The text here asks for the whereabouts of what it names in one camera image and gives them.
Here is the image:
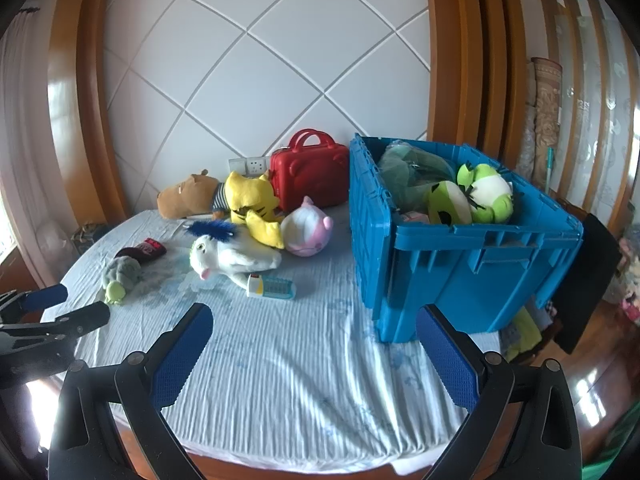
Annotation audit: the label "dark patterned box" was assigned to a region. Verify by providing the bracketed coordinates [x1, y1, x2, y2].
[70, 222, 109, 252]

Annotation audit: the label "green frog plush white belly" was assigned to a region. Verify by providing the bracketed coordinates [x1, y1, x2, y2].
[456, 161, 516, 225]

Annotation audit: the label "yellow-green cloth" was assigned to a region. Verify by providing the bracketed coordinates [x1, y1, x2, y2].
[502, 307, 543, 361]

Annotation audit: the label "dark red knitted sock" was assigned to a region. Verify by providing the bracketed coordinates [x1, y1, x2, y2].
[116, 237, 167, 265]

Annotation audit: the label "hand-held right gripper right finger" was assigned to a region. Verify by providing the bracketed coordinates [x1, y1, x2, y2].
[415, 304, 583, 480]

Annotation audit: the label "wooden frosted glass partition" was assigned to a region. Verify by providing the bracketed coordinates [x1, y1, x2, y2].
[530, 0, 640, 236]

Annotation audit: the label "brown capybara plush striped shirt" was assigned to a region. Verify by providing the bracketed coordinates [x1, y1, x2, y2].
[157, 169, 275, 221]

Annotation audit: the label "rolled patterned carpet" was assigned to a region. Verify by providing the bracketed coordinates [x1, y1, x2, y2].
[515, 56, 563, 191]

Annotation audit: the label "green turtle plush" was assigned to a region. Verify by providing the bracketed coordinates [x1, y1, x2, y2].
[102, 256, 143, 306]

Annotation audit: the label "pink and white plush toy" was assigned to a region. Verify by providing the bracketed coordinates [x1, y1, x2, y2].
[280, 196, 334, 257]

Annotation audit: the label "grey-green plush toy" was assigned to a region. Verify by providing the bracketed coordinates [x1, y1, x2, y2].
[377, 142, 461, 211]

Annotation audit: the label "pale curtain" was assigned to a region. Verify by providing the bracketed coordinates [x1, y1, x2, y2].
[0, 10, 56, 271]

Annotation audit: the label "white wall socket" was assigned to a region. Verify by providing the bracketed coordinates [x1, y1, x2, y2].
[228, 156, 273, 177]

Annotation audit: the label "blue plastic crate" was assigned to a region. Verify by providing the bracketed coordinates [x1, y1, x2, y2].
[348, 133, 584, 345]

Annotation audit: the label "white plush with blue mane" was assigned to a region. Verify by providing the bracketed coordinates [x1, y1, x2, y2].
[187, 219, 283, 282]

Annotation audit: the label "red toy suitcase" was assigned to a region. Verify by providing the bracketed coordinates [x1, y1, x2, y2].
[270, 129, 350, 213]

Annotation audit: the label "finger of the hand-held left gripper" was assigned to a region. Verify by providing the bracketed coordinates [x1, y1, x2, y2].
[0, 283, 69, 326]
[0, 301, 111, 356]

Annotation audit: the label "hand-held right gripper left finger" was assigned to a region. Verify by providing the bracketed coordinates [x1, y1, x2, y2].
[47, 302, 214, 480]

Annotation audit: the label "yellow plush toy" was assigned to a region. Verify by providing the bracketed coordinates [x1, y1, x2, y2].
[222, 171, 286, 250]

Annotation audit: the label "green cloth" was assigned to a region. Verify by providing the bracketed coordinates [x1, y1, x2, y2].
[582, 410, 640, 480]

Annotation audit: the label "curved wooden headboard post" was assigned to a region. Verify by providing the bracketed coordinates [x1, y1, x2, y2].
[422, 0, 528, 161]
[47, 0, 132, 281]

